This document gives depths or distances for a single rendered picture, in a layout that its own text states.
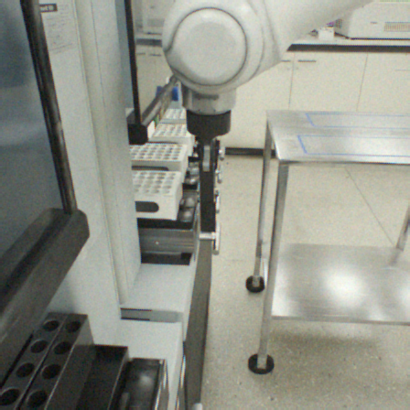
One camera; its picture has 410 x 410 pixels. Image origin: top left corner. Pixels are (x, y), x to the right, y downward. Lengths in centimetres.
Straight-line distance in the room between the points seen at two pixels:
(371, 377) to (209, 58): 134
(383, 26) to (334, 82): 46
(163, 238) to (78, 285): 28
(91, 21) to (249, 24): 17
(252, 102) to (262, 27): 258
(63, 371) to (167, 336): 23
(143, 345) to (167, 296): 10
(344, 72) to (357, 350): 205
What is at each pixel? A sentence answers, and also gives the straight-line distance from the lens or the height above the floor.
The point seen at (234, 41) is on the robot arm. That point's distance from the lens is 38.
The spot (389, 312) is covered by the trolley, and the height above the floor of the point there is 28.
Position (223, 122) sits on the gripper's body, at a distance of 62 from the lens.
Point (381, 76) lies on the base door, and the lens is 314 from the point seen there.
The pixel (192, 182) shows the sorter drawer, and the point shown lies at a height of 82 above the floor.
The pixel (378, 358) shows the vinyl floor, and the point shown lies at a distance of 162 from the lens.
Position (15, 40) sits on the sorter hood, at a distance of 29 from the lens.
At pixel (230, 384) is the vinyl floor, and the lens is 143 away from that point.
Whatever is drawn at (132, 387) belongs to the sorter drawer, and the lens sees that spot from 43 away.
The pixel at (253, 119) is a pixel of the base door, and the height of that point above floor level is 32.
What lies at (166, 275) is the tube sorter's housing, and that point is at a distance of 68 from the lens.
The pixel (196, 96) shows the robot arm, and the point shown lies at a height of 103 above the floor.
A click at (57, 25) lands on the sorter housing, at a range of 38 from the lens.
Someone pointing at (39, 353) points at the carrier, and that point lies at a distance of 40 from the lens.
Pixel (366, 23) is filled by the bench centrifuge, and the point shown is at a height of 101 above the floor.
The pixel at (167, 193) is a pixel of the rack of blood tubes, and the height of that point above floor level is 86.
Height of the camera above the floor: 117
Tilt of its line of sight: 30 degrees down
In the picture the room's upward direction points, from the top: straight up
